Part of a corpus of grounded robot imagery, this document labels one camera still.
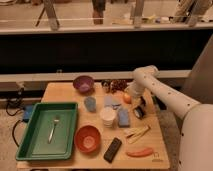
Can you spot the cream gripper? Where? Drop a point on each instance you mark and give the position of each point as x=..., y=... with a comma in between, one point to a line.
x=136, y=102

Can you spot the orange apple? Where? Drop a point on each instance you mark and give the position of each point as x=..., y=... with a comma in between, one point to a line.
x=127, y=98

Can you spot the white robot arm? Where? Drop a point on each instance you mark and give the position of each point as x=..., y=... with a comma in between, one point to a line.
x=196, y=142

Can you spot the white paper cup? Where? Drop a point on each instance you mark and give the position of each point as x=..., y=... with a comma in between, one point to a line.
x=107, y=115

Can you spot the blue plastic cup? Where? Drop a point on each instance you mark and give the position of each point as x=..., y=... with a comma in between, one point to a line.
x=90, y=103

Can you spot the black marker pen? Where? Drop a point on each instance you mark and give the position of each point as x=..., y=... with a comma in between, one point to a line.
x=143, y=102

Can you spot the blue sponge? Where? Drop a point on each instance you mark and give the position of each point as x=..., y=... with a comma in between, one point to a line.
x=123, y=118

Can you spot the bunch of dark grapes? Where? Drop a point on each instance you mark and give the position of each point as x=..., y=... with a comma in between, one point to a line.
x=118, y=85

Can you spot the yellow banana peel toy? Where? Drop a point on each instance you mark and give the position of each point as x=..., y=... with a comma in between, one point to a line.
x=134, y=134

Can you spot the small dark metal tin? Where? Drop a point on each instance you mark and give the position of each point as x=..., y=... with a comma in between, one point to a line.
x=106, y=85

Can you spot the purple bowl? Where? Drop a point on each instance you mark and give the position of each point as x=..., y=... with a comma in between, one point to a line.
x=83, y=84

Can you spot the black remote control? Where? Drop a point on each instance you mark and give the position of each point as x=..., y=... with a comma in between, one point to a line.
x=112, y=150

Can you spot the orange-red bowl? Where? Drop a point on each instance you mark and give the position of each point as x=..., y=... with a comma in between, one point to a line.
x=87, y=139

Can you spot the metal spoon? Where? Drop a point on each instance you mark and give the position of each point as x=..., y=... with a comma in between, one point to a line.
x=55, y=122

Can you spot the green plastic tray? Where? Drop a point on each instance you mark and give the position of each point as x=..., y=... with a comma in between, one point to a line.
x=34, y=144

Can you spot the blue power box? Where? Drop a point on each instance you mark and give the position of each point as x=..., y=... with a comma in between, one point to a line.
x=27, y=113

